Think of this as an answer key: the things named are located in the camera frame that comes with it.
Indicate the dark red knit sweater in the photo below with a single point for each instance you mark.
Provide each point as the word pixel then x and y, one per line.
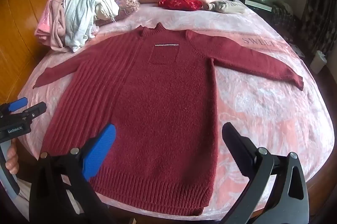
pixel 163 108

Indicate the pink patterned bed blanket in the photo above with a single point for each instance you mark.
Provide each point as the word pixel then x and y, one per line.
pixel 263 108

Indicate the white striped garment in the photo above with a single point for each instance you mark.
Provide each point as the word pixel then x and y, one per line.
pixel 79 13

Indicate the dark clothes-covered chair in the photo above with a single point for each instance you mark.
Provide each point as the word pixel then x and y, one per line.
pixel 295 24

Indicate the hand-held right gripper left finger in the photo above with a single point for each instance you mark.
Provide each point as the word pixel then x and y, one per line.
pixel 100 153

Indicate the cream zippered garment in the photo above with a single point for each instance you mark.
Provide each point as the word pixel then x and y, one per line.
pixel 108 7

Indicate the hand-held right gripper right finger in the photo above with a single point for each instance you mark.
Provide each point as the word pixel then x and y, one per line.
pixel 237 141

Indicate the white cup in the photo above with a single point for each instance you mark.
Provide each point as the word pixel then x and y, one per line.
pixel 318 62

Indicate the wooden wardrobe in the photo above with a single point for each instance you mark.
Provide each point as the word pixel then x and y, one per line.
pixel 23 3

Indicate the beige cloth bag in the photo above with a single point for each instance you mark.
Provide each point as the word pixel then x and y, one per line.
pixel 226 7

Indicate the purple patterned pillow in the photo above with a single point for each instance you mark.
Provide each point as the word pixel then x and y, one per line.
pixel 130 0

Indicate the red patterned cloth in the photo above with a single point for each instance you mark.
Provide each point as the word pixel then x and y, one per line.
pixel 180 3

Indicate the white flat box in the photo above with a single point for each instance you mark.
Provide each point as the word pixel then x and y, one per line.
pixel 259 5

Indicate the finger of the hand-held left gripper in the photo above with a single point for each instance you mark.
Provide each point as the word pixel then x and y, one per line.
pixel 17 104
pixel 36 109

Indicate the pink garment pile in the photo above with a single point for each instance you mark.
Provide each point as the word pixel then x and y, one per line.
pixel 51 24

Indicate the person's left hand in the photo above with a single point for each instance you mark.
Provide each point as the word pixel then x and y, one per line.
pixel 12 160

